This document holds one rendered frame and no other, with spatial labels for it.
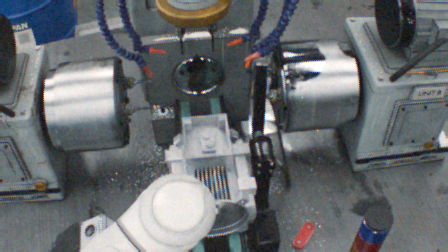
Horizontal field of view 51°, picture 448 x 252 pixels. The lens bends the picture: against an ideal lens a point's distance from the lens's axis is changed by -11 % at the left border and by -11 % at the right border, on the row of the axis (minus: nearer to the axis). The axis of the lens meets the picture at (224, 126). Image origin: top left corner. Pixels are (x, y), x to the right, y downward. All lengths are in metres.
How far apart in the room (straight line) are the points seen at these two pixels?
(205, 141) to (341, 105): 0.38
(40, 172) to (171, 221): 0.83
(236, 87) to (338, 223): 0.50
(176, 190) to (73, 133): 0.69
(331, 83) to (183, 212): 0.74
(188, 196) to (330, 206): 0.85
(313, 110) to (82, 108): 0.58
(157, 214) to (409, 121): 0.92
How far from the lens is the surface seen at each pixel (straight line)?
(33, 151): 1.37
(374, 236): 0.97
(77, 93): 1.29
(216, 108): 1.51
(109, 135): 1.31
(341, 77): 1.32
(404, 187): 1.56
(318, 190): 1.49
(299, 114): 1.31
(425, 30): 1.31
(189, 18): 1.16
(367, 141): 1.46
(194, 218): 0.66
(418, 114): 1.42
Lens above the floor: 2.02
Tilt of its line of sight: 49 degrees down
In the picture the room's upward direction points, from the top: 1 degrees counter-clockwise
